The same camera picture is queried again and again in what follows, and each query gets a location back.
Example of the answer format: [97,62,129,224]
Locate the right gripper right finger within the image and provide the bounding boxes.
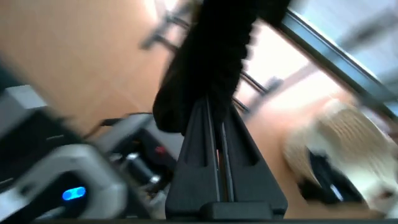
[221,104,289,218]

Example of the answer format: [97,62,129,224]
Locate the black garment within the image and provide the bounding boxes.
[300,149,365,205]

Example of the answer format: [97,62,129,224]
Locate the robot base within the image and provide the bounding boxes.
[0,58,184,224]

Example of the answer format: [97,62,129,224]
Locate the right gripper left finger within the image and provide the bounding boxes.
[165,99,223,218]

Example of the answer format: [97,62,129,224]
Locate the black clothes rack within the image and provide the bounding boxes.
[139,6,285,114]

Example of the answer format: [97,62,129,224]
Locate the black shorts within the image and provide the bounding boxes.
[152,0,292,136]

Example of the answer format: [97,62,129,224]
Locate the white laundry basket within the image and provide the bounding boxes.
[282,99,398,218]

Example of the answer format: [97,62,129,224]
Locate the window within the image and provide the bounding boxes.
[278,0,398,121]

